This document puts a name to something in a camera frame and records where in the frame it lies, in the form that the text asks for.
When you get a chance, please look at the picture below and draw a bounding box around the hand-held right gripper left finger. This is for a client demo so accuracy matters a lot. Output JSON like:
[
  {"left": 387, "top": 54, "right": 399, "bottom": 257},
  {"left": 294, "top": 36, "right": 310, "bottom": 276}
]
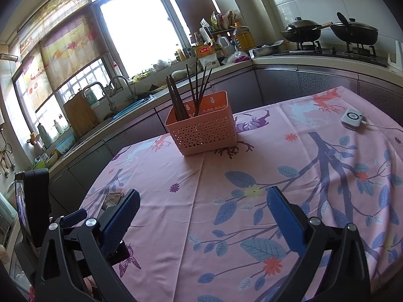
[{"left": 34, "top": 189, "right": 141, "bottom": 302}]

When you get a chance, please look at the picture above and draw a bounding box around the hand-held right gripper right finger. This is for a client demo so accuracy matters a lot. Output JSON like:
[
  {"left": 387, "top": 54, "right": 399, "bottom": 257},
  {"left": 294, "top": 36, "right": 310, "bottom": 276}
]
[{"left": 266, "top": 186, "right": 371, "bottom": 302}]

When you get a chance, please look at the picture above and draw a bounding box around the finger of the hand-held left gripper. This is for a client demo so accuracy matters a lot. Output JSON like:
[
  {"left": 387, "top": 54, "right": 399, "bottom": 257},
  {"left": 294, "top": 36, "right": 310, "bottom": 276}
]
[
  {"left": 60, "top": 208, "right": 88, "bottom": 236},
  {"left": 107, "top": 242, "right": 132, "bottom": 267}
]

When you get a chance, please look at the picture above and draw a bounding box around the orange plastic utensil basket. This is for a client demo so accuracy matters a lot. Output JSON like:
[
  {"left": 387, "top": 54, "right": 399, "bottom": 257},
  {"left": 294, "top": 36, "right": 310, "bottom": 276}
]
[{"left": 165, "top": 91, "right": 237, "bottom": 157}]

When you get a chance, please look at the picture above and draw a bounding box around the dark purple chopstick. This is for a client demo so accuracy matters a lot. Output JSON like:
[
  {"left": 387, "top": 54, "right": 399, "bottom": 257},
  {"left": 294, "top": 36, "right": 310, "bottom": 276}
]
[{"left": 197, "top": 67, "right": 208, "bottom": 114}]

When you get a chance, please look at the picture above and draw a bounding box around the smartphone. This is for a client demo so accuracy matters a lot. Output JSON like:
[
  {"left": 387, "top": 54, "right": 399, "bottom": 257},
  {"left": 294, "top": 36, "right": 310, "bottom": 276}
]
[{"left": 101, "top": 192, "right": 124, "bottom": 213}]

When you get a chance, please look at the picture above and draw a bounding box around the pink floral tablecloth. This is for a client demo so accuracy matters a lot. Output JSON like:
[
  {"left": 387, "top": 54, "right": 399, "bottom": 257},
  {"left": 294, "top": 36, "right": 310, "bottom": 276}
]
[{"left": 79, "top": 86, "right": 403, "bottom": 302}]

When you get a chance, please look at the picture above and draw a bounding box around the thermos jug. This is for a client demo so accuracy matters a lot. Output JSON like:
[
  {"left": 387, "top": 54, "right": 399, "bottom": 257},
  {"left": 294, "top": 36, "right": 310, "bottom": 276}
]
[{"left": 37, "top": 123, "right": 53, "bottom": 149}]

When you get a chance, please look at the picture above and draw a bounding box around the wooden cutting board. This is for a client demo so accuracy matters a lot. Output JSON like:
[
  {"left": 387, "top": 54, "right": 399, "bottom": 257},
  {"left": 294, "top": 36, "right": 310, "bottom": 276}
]
[{"left": 63, "top": 93, "right": 99, "bottom": 138}]

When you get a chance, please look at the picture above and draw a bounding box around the small white device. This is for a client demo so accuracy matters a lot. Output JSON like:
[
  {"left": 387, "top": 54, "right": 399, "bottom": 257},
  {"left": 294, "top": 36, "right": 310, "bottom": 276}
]
[{"left": 341, "top": 108, "right": 367, "bottom": 129}]

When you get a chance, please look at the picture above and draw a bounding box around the bundle of dark chopsticks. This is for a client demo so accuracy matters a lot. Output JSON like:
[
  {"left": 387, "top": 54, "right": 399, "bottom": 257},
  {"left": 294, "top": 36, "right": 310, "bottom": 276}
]
[{"left": 166, "top": 75, "right": 189, "bottom": 122}]

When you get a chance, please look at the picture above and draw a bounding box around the kitchen faucet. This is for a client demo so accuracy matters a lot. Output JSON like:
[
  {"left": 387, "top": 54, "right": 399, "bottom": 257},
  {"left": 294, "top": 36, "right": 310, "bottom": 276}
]
[
  {"left": 82, "top": 82, "right": 116, "bottom": 114},
  {"left": 109, "top": 75, "right": 138, "bottom": 102}
]

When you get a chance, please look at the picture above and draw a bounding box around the printed window blind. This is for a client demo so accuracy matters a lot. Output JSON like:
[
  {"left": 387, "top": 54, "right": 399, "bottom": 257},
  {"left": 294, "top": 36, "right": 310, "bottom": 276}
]
[{"left": 17, "top": 0, "right": 109, "bottom": 111}]

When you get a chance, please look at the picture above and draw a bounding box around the purple plastic bag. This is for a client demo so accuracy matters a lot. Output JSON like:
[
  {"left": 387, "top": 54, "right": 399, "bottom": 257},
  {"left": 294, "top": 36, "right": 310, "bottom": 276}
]
[{"left": 222, "top": 52, "right": 251, "bottom": 65}]

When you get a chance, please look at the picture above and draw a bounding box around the metal tray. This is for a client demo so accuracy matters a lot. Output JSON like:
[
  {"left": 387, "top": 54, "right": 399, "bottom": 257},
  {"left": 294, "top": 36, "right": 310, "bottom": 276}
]
[{"left": 249, "top": 42, "right": 285, "bottom": 58}]

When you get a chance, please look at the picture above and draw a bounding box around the gas stove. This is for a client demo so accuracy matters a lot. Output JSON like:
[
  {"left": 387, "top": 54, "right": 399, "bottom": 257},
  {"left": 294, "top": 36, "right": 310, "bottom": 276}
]
[{"left": 272, "top": 42, "right": 388, "bottom": 68}]

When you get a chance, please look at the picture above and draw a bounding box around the yellow label food bag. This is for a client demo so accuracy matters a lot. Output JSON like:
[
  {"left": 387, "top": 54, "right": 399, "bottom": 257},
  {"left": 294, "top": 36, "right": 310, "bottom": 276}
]
[{"left": 193, "top": 45, "right": 220, "bottom": 68}]

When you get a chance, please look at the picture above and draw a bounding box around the white plastic jug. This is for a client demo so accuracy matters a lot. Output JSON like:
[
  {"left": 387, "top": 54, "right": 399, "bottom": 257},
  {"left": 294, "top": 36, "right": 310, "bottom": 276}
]
[{"left": 216, "top": 36, "right": 235, "bottom": 59}]

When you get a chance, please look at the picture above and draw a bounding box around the yellow cooking oil bottle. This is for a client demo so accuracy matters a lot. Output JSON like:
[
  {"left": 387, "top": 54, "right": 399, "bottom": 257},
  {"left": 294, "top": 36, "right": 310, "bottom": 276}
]
[{"left": 234, "top": 25, "right": 254, "bottom": 53}]

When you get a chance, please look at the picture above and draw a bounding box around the kitchen window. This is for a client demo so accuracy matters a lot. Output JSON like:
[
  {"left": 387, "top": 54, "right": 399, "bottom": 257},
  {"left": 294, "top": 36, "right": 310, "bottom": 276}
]
[{"left": 85, "top": 0, "right": 221, "bottom": 79}]

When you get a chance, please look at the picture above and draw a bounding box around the black wok with lid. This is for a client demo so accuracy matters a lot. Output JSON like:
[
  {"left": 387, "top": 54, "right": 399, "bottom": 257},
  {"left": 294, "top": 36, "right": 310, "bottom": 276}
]
[{"left": 330, "top": 12, "right": 379, "bottom": 46}]

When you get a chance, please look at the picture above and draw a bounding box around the shelf with snack packets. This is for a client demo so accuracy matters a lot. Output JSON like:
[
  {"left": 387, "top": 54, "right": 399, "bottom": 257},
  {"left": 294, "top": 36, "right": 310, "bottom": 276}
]
[{"left": 200, "top": 9, "right": 244, "bottom": 43}]

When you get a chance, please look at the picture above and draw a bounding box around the brown cardboard panel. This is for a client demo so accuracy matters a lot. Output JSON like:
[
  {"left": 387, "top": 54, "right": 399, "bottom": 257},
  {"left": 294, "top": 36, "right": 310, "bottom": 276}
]
[{"left": 173, "top": 0, "right": 221, "bottom": 37}]

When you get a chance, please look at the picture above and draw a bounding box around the white device cable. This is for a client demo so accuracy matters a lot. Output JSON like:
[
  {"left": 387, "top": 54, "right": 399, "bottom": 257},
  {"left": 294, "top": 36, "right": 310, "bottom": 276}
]
[{"left": 362, "top": 120, "right": 403, "bottom": 133}]

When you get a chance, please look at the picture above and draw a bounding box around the black wok with wooden handle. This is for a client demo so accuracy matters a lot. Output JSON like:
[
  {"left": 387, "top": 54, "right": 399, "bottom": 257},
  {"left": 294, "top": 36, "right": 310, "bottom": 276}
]
[{"left": 281, "top": 17, "right": 333, "bottom": 43}]

